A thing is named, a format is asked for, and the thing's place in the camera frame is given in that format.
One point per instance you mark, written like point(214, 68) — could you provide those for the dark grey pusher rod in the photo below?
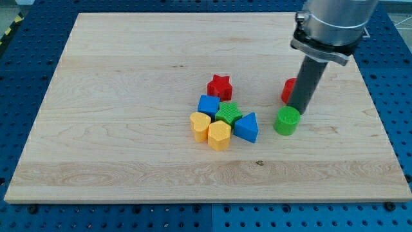
point(307, 80)

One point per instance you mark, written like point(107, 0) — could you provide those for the green cylinder block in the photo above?
point(287, 120)

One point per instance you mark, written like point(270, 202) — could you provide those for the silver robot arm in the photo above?
point(326, 31)

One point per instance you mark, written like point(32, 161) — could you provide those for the blue triangle block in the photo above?
point(247, 128)

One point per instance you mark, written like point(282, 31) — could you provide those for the red cylinder block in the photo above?
point(287, 89)

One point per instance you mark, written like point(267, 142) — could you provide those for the green star block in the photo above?
point(229, 113)

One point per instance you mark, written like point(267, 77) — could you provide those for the red star block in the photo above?
point(221, 87)

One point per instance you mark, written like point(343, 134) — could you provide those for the blue cube block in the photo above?
point(209, 105)

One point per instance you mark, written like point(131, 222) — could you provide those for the yellow pentagon block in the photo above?
point(219, 135)

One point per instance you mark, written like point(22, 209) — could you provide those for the yellow heart block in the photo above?
point(200, 123)

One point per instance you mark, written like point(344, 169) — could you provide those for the wooden board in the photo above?
point(114, 125)

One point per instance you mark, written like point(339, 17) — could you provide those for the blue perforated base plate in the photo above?
point(34, 49)

